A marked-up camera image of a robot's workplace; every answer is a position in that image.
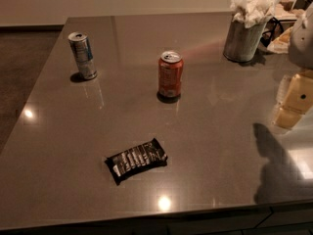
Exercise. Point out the metal bucket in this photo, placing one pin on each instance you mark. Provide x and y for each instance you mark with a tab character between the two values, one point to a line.
241	42

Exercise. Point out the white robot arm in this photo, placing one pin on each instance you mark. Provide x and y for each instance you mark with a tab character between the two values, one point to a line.
300	54

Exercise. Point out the black rxbar chocolate bar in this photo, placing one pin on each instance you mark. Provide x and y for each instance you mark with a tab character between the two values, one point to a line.
135	160

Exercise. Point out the white crumpled paper towels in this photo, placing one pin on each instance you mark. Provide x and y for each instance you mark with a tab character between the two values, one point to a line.
253	12

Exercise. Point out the silver blue energy drink can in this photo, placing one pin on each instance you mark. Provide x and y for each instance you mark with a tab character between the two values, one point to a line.
81	50

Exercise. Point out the orange soda can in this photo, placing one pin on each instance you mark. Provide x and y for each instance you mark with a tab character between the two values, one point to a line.
170	68

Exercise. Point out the cluttered items behind table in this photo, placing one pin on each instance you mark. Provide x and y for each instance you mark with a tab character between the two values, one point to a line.
276	36

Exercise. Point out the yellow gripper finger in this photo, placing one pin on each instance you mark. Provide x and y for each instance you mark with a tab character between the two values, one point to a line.
286	119
299	97

